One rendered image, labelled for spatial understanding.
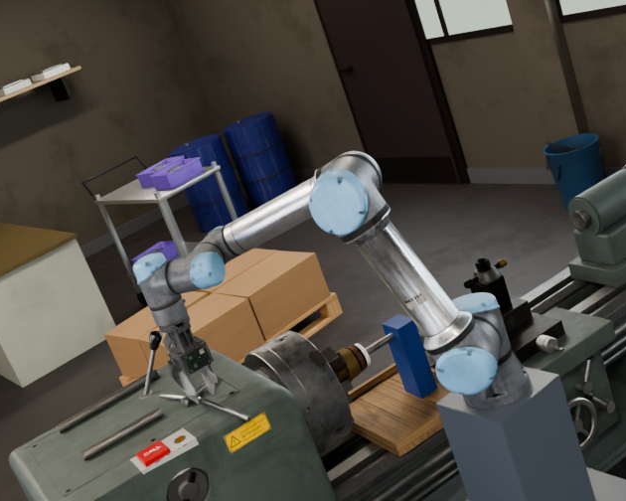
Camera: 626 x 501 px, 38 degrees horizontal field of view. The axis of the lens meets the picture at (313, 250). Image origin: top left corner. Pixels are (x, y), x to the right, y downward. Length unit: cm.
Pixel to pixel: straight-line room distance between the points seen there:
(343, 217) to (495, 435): 60
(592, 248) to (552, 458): 102
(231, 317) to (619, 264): 267
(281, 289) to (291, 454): 321
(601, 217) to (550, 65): 332
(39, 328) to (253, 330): 196
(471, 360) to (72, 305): 509
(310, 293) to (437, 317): 364
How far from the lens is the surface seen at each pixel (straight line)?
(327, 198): 175
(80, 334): 675
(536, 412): 206
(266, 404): 208
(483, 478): 216
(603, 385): 274
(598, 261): 301
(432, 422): 246
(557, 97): 620
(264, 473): 213
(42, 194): 915
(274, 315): 529
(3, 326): 656
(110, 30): 952
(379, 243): 178
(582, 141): 615
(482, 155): 701
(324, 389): 228
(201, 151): 817
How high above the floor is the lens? 215
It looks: 18 degrees down
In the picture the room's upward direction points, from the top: 20 degrees counter-clockwise
